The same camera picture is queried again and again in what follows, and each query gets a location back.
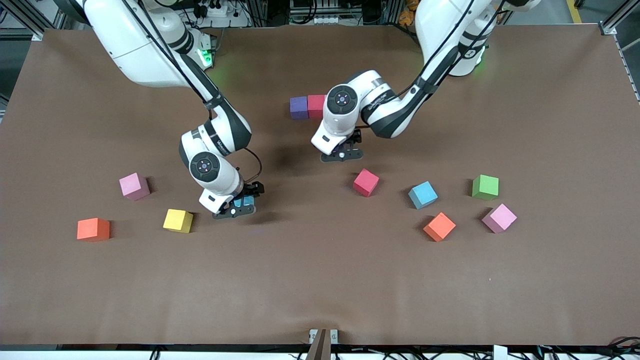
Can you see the blue foam cube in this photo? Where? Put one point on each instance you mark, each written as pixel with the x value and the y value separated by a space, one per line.
pixel 245 201
pixel 422 195

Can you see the red foam cube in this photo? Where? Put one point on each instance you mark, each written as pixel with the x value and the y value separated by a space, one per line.
pixel 316 106
pixel 365 182

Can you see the dark indigo foam cube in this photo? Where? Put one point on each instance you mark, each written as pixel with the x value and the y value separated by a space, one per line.
pixel 299 108

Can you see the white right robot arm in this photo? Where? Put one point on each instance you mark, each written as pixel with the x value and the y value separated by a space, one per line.
pixel 215 135

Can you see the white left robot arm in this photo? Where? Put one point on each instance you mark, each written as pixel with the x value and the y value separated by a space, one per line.
pixel 390 110

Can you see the yellow foam cube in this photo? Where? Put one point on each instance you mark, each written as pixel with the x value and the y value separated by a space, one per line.
pixel 177 220

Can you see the pink foam cube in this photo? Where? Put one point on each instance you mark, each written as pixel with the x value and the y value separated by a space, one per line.
pixel 499 218
pixel 134 186

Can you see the brown table mat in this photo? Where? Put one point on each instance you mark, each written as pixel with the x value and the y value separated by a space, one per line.
pixel 320 280

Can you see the long white socket strip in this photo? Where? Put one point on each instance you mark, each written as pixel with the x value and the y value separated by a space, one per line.
pixel 325 20

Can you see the orange foam cube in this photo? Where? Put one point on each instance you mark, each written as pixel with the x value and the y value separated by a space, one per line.
pixel 439 227
pixel 93 229

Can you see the orange bag heap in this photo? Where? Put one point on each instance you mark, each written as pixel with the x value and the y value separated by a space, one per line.
pixel 407 15

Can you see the green foam cube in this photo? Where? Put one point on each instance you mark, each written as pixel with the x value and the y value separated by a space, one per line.
pixel 485 187

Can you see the white power strip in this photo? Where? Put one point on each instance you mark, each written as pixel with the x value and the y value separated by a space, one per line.
pixel 220 12

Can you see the white label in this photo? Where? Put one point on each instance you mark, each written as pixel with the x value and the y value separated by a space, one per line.
pixel 500 353

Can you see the brown post with metal brackets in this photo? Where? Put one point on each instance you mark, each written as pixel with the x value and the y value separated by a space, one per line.
pixel 322 347

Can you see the metal corner bracket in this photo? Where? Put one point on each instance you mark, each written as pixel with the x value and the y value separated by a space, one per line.
pixel 607 29
pixel 37 35

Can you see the aluminium frame beam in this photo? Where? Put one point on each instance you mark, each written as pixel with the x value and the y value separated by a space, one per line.
pixel 622 12

